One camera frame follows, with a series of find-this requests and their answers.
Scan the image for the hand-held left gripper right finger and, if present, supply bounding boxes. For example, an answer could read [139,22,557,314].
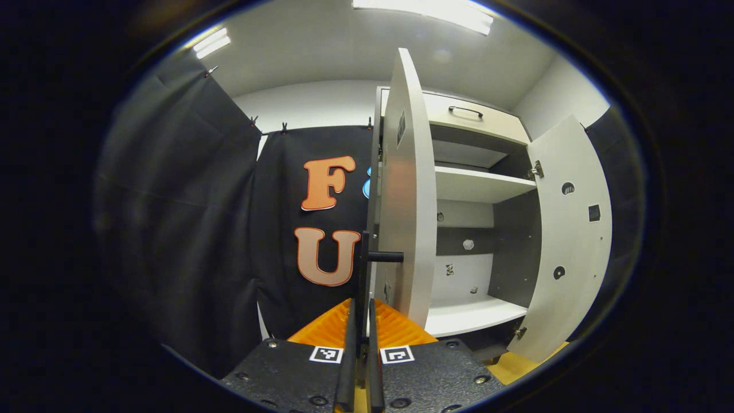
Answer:
[367,298,505,413]

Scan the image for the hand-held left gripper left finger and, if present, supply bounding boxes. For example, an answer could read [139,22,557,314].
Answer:
[221,298,359,413]

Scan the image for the black door handle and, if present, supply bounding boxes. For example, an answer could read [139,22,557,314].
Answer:
[357,231,405,359]

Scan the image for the white cabinet door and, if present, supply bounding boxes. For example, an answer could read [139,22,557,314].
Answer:
[507,115,613,363]
[367,48,438,329]

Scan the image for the white double-door shoe cabinet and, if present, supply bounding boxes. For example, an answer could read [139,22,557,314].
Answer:
[370,86,574,365]

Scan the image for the white cabinet shelf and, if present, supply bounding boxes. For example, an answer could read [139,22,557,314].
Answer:
[424,295,528,339]
[434,165,538,204]

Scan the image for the black backdrop cloth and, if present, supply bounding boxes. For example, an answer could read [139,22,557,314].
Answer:
[92,52,646,379]

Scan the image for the small ceiling light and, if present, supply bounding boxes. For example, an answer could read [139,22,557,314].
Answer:
[192,27,232,60]

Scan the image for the large ceiling light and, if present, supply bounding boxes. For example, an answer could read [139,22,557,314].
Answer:
[352,0,495,36]

